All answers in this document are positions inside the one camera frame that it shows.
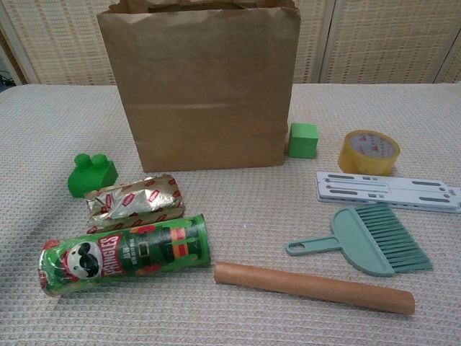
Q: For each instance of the gold red snack packet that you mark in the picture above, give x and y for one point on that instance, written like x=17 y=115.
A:
x=144 y=198

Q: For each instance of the green Pringles can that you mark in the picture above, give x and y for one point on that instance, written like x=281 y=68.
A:
x=144 y=248

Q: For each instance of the green toy brick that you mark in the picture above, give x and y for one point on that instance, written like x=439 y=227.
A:
x=86 y=180

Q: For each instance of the brown paper bag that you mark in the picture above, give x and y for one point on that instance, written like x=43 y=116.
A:
x=201 y=90

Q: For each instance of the small green hand brush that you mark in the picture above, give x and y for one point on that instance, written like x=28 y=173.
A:
x=353 y=241

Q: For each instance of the beige waffle tablecloth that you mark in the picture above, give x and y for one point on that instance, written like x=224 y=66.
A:
x=245 y=223

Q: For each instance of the green cube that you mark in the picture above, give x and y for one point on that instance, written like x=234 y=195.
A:
x=300 y=144

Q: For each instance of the yellow packing tape roll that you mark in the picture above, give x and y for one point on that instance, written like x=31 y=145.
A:
x=363 y=162

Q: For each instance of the wooden rolling pin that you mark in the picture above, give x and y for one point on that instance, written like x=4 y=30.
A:
x=309 y=286

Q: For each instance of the woven folding screen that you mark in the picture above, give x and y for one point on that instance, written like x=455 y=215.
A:
x=378 y=36

